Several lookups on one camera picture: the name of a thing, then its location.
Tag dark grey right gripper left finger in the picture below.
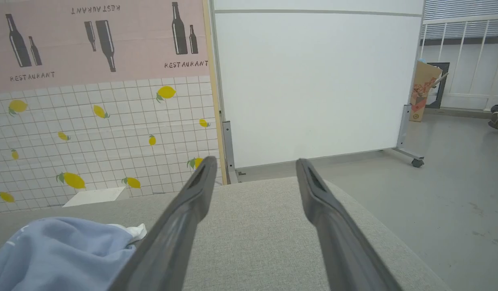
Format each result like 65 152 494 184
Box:
108 156 218 291

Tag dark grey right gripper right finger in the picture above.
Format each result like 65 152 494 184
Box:
295 158 403 291

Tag light blue garment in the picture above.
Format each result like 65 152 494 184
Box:
0 217 148 291

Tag bottle and lemon backdrop panel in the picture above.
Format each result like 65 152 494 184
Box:
0 0 228 215

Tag white rolling partition board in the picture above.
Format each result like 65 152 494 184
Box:
209 0 426 185

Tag printed cardboard box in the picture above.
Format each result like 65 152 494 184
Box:
409 61 443 122

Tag dark shoe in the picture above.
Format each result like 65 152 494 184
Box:
488 99 498 131

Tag white metal railing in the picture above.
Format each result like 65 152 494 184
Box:
419 18 498 112

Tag black picture frame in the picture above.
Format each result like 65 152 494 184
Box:
426 62 450 110

